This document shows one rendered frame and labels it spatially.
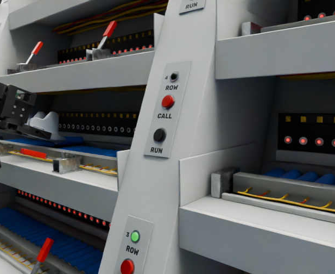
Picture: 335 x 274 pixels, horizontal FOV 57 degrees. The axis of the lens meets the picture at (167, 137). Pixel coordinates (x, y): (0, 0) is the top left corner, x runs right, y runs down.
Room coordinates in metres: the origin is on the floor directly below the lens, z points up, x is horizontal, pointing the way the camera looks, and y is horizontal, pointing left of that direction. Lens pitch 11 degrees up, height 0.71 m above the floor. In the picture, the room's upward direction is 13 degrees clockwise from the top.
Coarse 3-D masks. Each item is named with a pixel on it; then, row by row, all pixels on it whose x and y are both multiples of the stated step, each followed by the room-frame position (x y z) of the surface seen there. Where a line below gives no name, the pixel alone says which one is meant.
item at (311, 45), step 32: (224, 0) 0.33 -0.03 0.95; (320, 0) 0.40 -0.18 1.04; (224, 32) 0.34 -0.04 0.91; (256, 32) 0.36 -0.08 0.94; (288, 32) 0.28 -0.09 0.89; (320, 32) 0.26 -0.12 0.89; (224, 64) 0.33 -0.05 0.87; (256, 64) 0.31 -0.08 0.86; (288, 64) 0.28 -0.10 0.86; (320, 64) 0.27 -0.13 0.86
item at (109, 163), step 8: (16, 144) 0.69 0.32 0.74; (24, 144) 0.68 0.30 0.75; (16, 152) 0.66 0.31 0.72; (48, 152) 0.60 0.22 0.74; (56, 152) 0.58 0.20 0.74; (72, 152) 0.55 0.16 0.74; (80, 152) 0.55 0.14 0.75; (48, 160) 0.57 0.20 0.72; (80, 160) 0.53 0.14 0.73; (88, 160) 0.52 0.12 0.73; (96, 160) 0.50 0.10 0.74; (104, 160) 0.49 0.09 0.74; (112, 160) 0.47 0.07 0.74; (88, 168) 0.49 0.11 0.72; (104, 168) 0.48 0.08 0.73; (112, 168) 0.48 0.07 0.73
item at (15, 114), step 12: (0, 84) 0.53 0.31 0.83; (0, 96) 0.54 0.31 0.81; (12, 96) 0.54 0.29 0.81; (24, 96) 0.56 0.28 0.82; (36, 96) 0.57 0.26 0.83; (0, 108) 0.54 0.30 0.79; (12, 108) 0.54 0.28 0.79; (24, 108) 0.57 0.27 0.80; (0, 120) 0.54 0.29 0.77; (12, 120) 0.55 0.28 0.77; (24, 120) 0.57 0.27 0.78; (12, 132) 0.55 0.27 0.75
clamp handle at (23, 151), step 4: (20, 152) 0.45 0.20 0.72; (24, 152) 0.45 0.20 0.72; (28, 152) 0.45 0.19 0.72; (32, 152) 0.46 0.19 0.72; (36, 152) 0.46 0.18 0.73; (40, 152) 0.47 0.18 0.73; (36, 156) 0.46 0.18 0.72; (40, 156) 0.47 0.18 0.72; (44, 156) 0.47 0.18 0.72; (48, 156) 0.48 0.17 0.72; (64, 156) 0.50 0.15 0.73
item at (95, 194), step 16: (128, 144) 0.64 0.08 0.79; (0, 160) 0.63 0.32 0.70; (16, 160) 0.62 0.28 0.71; (32, 160) 0.62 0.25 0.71; (0, 176) 0.63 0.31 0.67; (16, 176) 0.58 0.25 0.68; (32, 176) 0.54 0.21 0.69; (48, 176) 0.50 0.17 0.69; (64, 176) 0.48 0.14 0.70; (80, 176) 0.48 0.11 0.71; (96, 176) 0.47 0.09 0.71; (112, 176) 0.47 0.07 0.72; (32, 192) 0.55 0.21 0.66; (48, 192) 0.51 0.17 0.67; (64, 192) 0.48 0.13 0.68; (80, 192) 0.45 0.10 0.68; (96, 192) 0.42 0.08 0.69; (112, 192) 0.40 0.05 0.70; (80, 208) 0.46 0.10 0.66; (96, 208) 0.43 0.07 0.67; (112, 208) 0.41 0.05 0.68
